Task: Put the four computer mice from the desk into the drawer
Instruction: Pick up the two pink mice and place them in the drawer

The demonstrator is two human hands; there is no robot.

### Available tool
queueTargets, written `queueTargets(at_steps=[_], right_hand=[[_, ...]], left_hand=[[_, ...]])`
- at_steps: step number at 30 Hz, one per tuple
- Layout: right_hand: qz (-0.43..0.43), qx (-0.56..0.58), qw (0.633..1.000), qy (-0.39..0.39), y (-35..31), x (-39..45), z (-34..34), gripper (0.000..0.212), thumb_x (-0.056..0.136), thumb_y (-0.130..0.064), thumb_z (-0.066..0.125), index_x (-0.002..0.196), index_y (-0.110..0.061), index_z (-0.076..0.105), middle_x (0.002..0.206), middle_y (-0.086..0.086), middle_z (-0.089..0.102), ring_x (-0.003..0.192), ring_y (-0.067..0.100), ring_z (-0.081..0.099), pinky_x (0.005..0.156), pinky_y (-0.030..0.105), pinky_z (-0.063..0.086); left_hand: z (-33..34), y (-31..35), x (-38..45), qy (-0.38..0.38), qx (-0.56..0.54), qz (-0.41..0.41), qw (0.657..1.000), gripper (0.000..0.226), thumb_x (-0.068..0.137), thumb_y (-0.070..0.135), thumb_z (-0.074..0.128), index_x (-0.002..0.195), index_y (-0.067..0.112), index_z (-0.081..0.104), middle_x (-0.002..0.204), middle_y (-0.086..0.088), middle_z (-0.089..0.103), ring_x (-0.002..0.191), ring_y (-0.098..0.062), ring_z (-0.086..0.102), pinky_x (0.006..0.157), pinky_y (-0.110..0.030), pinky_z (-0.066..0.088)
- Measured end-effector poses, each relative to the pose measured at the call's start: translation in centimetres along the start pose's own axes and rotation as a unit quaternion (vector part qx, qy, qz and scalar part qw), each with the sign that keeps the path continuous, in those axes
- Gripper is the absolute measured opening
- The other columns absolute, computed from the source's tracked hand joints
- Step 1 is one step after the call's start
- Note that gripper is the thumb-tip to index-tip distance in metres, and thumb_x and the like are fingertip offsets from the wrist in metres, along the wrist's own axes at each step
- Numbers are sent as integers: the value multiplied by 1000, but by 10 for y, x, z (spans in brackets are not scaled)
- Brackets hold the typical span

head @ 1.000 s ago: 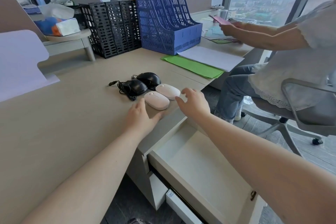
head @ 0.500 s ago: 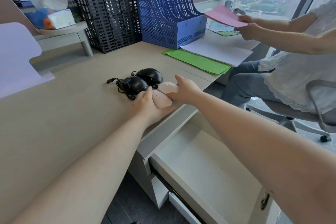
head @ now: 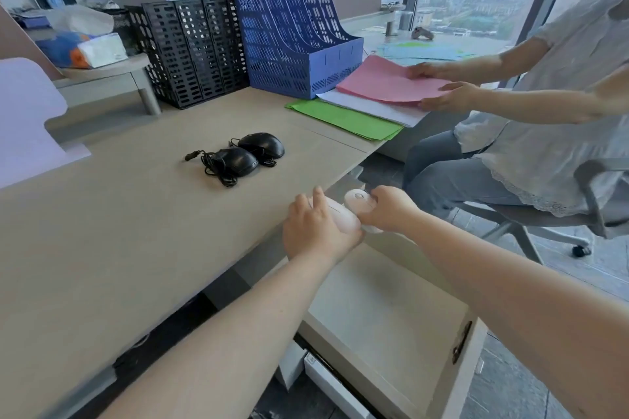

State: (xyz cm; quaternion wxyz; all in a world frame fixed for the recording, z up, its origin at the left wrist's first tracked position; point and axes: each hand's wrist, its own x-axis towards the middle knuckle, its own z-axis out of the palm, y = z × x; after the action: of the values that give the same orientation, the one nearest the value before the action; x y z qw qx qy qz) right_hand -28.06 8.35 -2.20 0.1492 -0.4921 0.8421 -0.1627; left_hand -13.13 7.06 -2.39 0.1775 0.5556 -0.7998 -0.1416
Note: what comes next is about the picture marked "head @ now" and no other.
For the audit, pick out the grey office chair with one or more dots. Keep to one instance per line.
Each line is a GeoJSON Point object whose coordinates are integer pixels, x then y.
{"type": "Point", "coordinates": [540, 220]}

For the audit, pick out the grey game controller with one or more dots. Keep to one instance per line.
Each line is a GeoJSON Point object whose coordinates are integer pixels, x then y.
{"type": "Point", "coordinates": [421, 33]}

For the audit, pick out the white box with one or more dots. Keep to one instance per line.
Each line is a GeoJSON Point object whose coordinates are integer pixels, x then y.
{"type": "Point", "coordinates": [334, 387]}

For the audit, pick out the person's right forearm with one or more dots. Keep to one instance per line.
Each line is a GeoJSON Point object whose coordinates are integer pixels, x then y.
{"type": "Point", "coordinates": [516, 301]}

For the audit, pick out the person's left fingers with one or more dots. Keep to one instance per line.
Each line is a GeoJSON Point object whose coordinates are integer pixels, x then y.
{"type": "Point", "coordinates": [314, 200]}

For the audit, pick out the person's right hand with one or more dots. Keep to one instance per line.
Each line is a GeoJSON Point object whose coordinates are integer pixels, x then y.
{"type": "Point", "coordinates": [395, 212]}

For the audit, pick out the blue plastic file rack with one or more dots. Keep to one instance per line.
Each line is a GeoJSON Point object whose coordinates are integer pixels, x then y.
{"type": "Point", "coordinates": [290, 45]}

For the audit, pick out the teal and green paper sheets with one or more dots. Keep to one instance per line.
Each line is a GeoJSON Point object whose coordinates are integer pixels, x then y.
{"type": "Point", "coordinates": [422, 51]}

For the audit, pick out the grey desk riser shelf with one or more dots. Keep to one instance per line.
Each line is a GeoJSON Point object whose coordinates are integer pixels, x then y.
{"type": "Point", "coordinates": [118, 77]}

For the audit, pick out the white plastic bag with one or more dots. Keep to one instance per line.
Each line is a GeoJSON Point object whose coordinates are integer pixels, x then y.
{"type": "Point", "coordinates": [81, 19]}

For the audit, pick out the blue orange tissue pack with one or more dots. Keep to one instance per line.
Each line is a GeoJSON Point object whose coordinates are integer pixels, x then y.
{"type": "Point", "coordinates": [83, 50]}

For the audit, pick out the lilac partition board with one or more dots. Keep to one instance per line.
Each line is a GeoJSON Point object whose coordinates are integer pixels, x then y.
{"type": "Point", "coordinates": [27, 114]}

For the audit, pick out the pink paper folder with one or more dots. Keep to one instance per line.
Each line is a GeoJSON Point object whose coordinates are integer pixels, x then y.
{"type": "Point", "coordinates": [388, 80]}

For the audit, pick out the open white desk drawer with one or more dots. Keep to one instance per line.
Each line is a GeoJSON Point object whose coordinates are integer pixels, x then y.
{"type": "Point", "coordinates": [388, 320]}

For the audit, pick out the white computer mouse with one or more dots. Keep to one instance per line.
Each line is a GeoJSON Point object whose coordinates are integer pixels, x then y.
{"type": "Point", "coordinates": [346, 222]}
{"type": "Point", "coordinates": [357, 198]}

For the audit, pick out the person's left forearm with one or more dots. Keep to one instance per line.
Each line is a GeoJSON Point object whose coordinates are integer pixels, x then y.
{"type": "Point", "coordinates": [236, 335]}

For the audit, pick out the white paper sheets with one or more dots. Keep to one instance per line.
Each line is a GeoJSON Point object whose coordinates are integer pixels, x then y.
{"type": "Point", "coordinates": [373, 108]}

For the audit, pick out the green paper folder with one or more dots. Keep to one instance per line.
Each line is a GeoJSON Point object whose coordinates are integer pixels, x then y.
{"type": "Point", "coordinates": [344, 118]}

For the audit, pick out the person's right fingers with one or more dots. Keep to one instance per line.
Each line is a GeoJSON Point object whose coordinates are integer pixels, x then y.
{"type": "Point", "coordinates": [378, 197]}

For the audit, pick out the metal cylinder cup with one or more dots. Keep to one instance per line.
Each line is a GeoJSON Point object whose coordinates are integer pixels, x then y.
{"type": "Point", "coordinates": [391, 29]}

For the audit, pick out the black plastic file rack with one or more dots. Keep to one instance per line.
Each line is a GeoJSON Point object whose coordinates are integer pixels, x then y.
{"type": "Point", "coordinates": [191, 55]}

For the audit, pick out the person's left hand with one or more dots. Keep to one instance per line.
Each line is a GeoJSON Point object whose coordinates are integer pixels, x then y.
{"type": "Point", "coordinates": [307, 232]}

